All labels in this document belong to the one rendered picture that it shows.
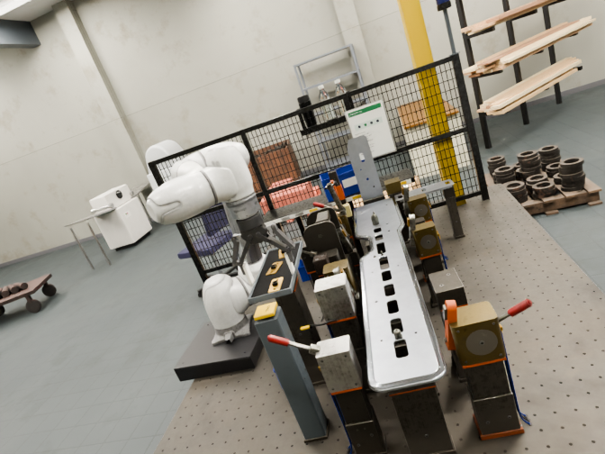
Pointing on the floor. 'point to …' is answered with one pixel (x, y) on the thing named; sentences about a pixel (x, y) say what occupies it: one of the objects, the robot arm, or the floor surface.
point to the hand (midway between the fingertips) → (271, 274)
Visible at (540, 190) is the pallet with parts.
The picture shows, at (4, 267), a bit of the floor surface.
